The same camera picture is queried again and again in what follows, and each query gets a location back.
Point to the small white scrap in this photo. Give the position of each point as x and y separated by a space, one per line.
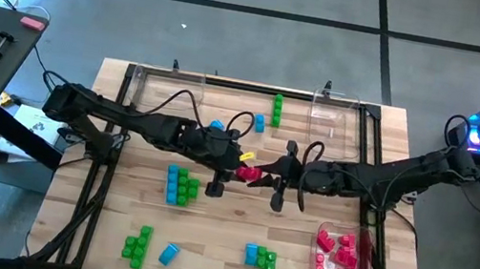
183 26

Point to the white paper booklet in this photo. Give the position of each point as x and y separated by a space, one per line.
36 121

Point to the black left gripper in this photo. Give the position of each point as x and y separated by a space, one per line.
218 150

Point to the black table clamp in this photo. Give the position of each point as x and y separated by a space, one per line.
176 65
327 88

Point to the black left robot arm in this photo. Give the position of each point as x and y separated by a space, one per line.
127 116

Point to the green four-stud block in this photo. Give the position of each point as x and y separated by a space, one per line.
277 110
183 187
141 247

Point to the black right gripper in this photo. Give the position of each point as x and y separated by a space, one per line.
298 175

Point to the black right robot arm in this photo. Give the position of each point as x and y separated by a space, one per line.
397 176

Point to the black aluminium table frame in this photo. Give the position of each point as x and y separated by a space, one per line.
238 86

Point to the blue four-stud block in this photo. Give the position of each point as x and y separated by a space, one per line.
172 184

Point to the pink rectangular block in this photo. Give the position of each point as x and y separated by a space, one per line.
33 23

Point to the blue two-stud block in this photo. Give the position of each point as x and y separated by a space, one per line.
259 123
169 254
251 254
217 124

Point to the yellow tape tag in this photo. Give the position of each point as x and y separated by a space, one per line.
246 156

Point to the small yellow object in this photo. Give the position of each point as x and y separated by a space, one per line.
5 99

